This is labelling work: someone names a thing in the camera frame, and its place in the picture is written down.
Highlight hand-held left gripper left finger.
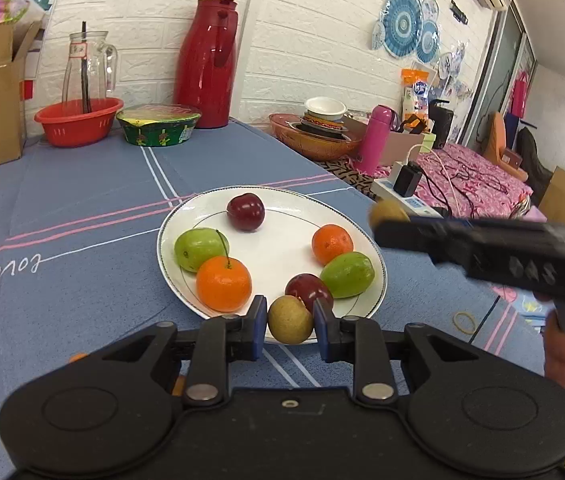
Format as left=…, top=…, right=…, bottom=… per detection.
left=70, top=295, right=268, bottom=408

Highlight black stick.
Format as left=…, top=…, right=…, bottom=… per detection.
left=80, top=21, right=92, bottom=113

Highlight blue striped tablecloth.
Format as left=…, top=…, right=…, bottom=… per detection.
left=0, top=117, right=551, bottom=411

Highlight white power strip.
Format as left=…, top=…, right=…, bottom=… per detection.
left=371, top=175, right=446, bottom=218

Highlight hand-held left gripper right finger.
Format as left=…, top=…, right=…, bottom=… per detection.
left=313, top=299, right=504, bottom=407

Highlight glass pitcher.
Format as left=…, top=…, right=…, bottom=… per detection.
left=61, top=31, right=118, bottom=111

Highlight black charger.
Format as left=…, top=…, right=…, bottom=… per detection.
left=393, top=161, right=423, bottom=197

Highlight dark red plum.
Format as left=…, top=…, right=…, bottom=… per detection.
left=226, top=193, right=266, bottom=232
left=285, top=273, right=334, bottom=312

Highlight yellow rubber band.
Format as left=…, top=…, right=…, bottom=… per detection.
left=453, top=311, right=477, bottom=335

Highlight small tan box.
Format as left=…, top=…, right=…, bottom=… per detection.
left=387, top=130, right=426, bottom=166

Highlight green patterned bowl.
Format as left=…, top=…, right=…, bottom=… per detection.
left=116, top=104, right=202, bottom=147

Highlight brown glass bowl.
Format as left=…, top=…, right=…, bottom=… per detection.
left=268, top=112, right=368, bottom=162

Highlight round green apple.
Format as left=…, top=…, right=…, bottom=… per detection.
left=174, top=228, right=230, bottom=274

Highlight white plate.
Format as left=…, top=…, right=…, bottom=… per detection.
left=156, top=186, right=387, bottom=346

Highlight orange snack packet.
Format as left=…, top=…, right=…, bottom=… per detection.
left=401, top=68, right=431, bottom=121

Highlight pink bottle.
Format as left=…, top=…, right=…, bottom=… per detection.
left=360, top=105, right=396, bottom=177

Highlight pink floral blanket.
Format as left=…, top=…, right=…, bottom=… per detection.
left=323, top=142, right=548, bottom=223

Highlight red thermos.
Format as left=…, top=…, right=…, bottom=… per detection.
left=172, top=0, right=239, bottom=129

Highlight medium blue paper fan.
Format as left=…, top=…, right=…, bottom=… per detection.
left=415, top=20, right=441, bottom=64

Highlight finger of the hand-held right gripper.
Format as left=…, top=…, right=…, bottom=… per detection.
left=373, top=215, right=469, bottom=272

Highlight person's right hand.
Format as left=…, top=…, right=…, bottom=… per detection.
left=543, top=305, right=565, bottom=389

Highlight oval green apple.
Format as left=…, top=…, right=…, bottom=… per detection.
left=320, top=252, right=376, bottom=299

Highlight red plastic basket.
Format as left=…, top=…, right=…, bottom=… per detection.
left=34, top=97, right=124, bottom=148

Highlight blue decorative wall plates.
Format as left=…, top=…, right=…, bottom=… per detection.
left=381, top=0, right=423, bottom=60

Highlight orange with stem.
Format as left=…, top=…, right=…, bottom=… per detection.
left=196, top=256, right=253, bottom=313

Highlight black device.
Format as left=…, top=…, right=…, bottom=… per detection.
left=427, top=100, right=456, bottom=150

